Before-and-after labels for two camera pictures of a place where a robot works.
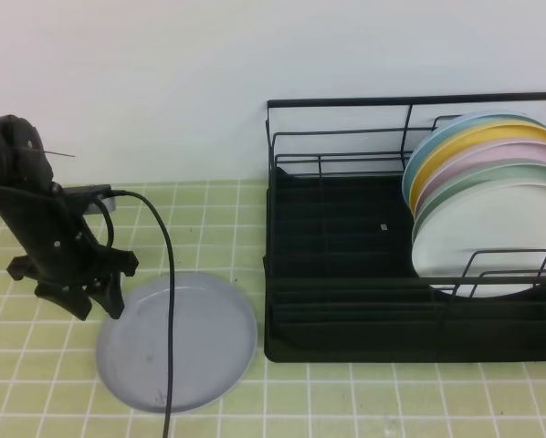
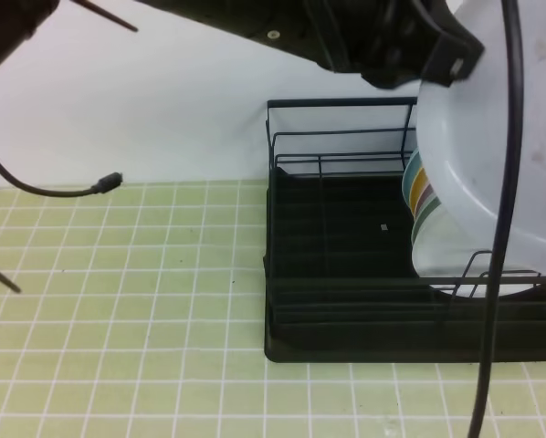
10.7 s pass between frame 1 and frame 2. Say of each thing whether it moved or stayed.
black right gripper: moved
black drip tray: stayed
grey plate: moved
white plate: stayed
